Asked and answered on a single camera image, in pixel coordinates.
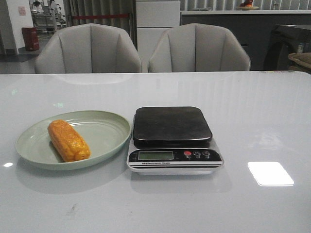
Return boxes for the orange corn cob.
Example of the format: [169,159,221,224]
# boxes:
[48,119,91,162]

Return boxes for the digital kitchen scale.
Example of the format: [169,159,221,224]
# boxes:
[127,106,224,175]

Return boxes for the right grey upholstered chair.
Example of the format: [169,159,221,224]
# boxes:
[148,23,251,73]

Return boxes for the grey upholstered chair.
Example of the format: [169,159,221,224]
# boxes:
[35,23,142,74]
[148,23,251,73]

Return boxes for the light green plate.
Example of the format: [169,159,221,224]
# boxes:
[15,111,131,170]

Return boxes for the left grey upholstered chair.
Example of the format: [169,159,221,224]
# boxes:
[35,23,142,74]

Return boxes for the white drawer cabinet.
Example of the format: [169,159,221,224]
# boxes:
[136,0,180,72]

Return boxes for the red barrier bar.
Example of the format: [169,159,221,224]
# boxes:
[71,13,130,20]

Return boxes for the dark grey counter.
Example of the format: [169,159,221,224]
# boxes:
[181,10,311,70]

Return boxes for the fruit plate on counter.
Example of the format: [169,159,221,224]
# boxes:
[237,0,259,11]

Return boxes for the red bin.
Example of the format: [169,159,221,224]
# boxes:
[22,27,39,51]

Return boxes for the dark appliance at right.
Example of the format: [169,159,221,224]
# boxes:
[263,25,311,70]

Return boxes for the beige cushion at right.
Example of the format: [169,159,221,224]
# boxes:
[288,52,311,74]

